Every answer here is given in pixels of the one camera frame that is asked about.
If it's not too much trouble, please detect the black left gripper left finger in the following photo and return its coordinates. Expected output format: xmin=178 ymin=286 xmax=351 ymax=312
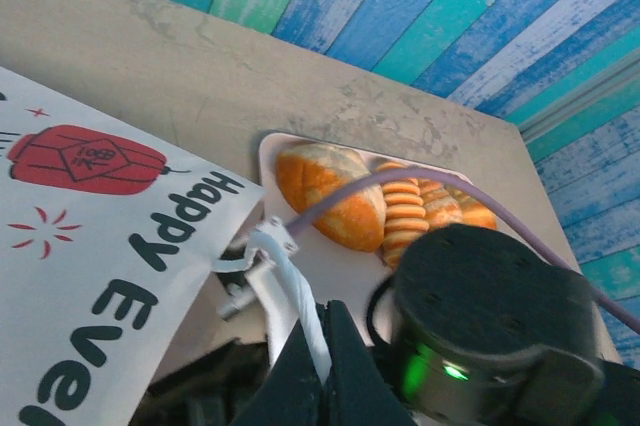
xmin=232 ymin=320 xmax=329 ymax=426

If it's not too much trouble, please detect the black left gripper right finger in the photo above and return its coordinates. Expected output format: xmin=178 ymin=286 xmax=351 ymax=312
xmin=326 ymin=299 xmax=419 ymax=426

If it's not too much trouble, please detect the golden yellow croissant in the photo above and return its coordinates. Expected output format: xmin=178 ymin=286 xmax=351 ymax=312
xmin=447 ymin=185 xmax=499 ymax=232

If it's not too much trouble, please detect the brown pale-streaked croissant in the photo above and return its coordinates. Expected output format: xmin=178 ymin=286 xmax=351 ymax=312
xmin=417 ymin=178 xmax=464 ymax=232

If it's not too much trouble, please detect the ridged caterpillar bread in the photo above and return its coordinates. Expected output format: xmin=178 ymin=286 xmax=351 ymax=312
xmin=372 ymin=160 xmax=431 ymax=267

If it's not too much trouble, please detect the large oval floured roll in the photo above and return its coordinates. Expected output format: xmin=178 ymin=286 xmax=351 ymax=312
xmin=275 ymin=142 xmax=389 ymax=254

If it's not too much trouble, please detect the white red-printed paper bag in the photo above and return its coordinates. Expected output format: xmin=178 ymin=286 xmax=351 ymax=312
xmin=0 ymin=65 xmax=332 ymax=426

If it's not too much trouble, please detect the pale pink plastic tray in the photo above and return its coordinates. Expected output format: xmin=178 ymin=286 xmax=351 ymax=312
xmin=149 ymin=131 xmax=506 ymax=387

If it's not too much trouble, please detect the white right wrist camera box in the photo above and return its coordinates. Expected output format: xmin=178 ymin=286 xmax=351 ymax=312
xmin=247 ymin=214 xmax=301 ymax=367

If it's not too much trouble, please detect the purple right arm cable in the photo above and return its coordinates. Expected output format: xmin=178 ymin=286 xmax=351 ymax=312
xmin=284 ymin=168 xmax=640 ymax=337

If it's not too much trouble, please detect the aluminium corner post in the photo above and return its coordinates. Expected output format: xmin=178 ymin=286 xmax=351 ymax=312
xmin=517 ymin=48 xmax=640 ymax=145

